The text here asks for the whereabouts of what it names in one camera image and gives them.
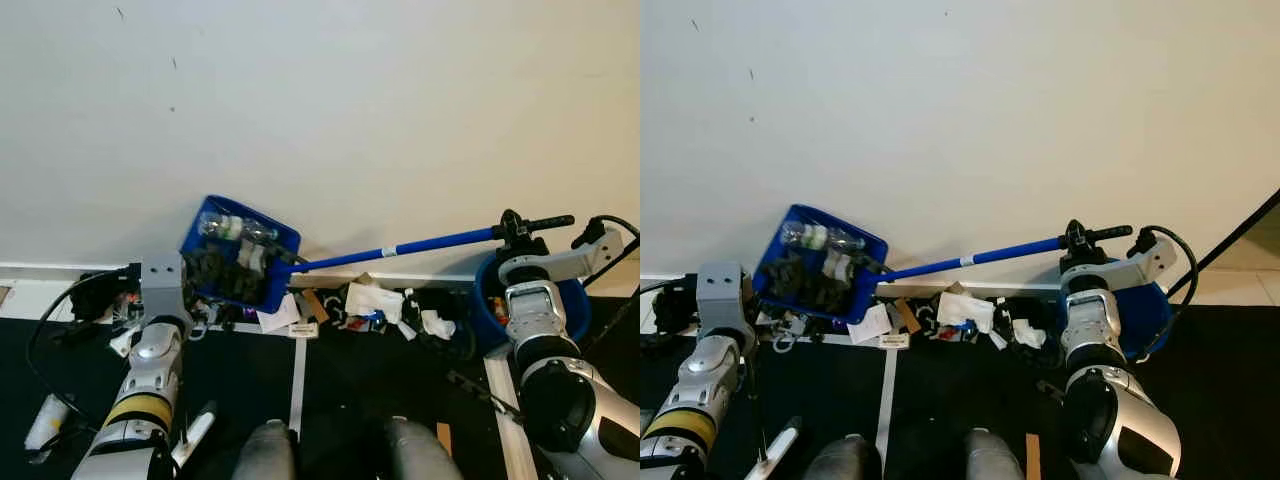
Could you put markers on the large crumpled white paper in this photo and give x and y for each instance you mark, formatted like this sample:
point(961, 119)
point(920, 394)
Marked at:
point(965, 310)
point(375, 300)

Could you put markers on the grey robot right leg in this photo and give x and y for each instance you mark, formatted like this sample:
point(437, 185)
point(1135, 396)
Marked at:
point(993, 458)
point(412, 455)

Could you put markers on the small wooden stick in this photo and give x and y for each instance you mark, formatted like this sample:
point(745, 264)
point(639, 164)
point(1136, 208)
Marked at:
point(1032, 458)
point(444, 440)

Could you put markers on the blue broom stick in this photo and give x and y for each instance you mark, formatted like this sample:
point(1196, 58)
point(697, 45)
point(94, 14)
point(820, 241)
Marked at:
point(980, 258)
point(400, 247)

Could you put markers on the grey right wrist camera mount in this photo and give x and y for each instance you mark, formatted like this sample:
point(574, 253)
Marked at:
point(1125, 270)
point(570, 262)

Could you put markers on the clear plastic bottle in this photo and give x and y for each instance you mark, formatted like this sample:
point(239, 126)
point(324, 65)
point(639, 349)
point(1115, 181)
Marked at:
point(235, 228)
point(820, 237)

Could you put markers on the brown wooden piece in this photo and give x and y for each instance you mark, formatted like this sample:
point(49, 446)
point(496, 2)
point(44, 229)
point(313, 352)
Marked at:
point(314, 305)
point(907, 315)

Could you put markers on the grey robot left leg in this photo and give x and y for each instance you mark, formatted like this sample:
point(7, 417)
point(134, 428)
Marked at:
point(845, 460)
point(265, 455)

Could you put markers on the black floor edge strip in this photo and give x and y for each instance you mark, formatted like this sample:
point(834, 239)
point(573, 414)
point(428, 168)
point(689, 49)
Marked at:
point(1230, 240)

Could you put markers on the grey robot leg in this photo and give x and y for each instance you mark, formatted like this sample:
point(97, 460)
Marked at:
point(412, 455)
point(845, 460)
point(993, 458)
point(265, 455)

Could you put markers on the white brush on thin rod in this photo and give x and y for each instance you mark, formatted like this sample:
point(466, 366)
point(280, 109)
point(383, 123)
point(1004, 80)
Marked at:
point(782, 445)
point(195, 432)

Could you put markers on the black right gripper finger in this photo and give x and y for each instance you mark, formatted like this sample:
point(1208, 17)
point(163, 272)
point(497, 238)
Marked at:
point(511, 222)
point(1073, 232)

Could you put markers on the flat white paper sheet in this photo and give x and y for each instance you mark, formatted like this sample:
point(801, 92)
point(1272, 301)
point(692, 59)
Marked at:
point(870, 325)
point(278, 315)

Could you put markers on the black boxy object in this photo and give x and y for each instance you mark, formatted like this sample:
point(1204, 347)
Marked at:
point(110, 290)
point(675, 300)

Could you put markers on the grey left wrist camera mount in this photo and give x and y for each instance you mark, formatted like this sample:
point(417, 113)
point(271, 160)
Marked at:
point(720, 295)
point(162, 285)

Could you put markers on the white printed label card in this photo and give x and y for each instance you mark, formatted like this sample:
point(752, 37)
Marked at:
point(303, 330)
point(893, 341)

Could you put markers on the white floor tape strip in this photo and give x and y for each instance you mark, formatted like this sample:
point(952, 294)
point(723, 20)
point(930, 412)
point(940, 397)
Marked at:
point(885, 395)
point(297, 385)
point(510, 420)

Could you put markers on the blue plastic bucket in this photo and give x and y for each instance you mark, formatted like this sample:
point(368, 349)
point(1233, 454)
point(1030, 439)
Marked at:
point(485, 300)
point(1150, 310)

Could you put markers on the black crumpled rubbish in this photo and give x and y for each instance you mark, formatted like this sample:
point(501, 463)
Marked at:
point(805, 285)
point(220, 275)

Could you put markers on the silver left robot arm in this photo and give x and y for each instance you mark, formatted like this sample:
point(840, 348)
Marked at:
point(705, 385)
point(150, 370)

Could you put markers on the black rubbish heap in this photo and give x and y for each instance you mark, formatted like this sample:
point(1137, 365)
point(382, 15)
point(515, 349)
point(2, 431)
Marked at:
point(1040, 308)
point(455, 300)

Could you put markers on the thin black rod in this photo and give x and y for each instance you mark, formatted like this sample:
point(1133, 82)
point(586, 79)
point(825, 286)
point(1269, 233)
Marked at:
point(485, 392)

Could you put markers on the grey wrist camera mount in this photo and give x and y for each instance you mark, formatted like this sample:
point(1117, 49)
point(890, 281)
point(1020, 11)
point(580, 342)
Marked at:
point(570, 262)
point(720, 295)
point(162, 285)
point(1125, 270)

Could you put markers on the crumpled white tissue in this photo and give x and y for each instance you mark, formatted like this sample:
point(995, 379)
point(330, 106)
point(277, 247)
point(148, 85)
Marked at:
point(437, 324)
point(1027, 334)

